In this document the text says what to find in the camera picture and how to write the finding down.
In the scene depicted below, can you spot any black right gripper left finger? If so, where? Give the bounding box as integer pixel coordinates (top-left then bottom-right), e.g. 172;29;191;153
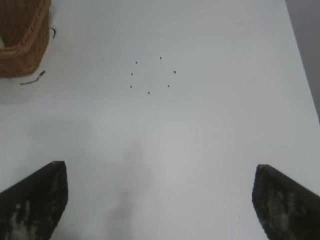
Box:
0;160;69;240

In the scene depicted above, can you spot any brown woven wicker basket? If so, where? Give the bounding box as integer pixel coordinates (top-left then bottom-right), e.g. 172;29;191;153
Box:
0;0;53;78

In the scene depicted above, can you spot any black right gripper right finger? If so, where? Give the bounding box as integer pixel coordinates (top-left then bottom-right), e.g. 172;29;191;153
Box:
251;163;320;240

